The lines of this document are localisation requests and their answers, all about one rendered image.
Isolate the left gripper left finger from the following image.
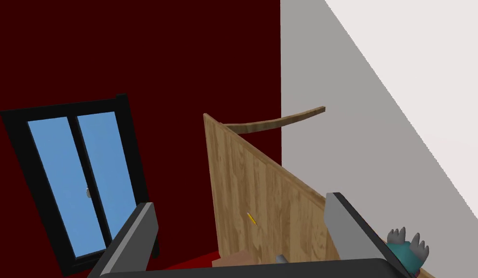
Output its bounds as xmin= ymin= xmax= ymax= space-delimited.
xmin=87 ymin=202 xmax=159 ymax=278

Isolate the teal and grey toy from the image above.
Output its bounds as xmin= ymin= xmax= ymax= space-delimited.
xmin=386 ymin=227 xmax=430 ymax=277

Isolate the wooden desk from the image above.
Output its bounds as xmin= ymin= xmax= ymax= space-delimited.
xmin=203 ymin=106 xmax=437 ymax=278

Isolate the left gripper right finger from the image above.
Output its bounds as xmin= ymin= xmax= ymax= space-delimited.
xmin=324 ymin=192 xmax=397 ymax=267

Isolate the black framed window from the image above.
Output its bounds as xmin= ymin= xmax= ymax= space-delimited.
xmin=0 ymin=93 xmax=161 ymax=276

